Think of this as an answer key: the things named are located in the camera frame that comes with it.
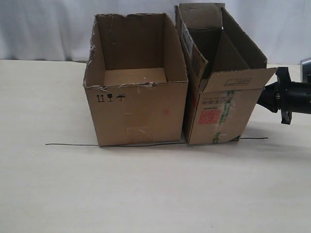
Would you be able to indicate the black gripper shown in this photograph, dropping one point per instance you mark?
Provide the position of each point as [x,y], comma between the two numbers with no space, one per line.
[273,96]

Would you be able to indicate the narrow taped cardboard box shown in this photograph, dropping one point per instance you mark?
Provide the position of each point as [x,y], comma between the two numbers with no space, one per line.
[227,73]

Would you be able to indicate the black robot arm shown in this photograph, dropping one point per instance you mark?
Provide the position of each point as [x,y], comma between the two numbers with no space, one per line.
[286,96]

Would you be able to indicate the large open cardboard box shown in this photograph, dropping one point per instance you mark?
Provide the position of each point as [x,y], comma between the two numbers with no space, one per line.
[135,79]

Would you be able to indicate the grey metal object at edge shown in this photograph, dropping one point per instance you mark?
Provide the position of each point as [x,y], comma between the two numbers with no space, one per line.
[305,70]

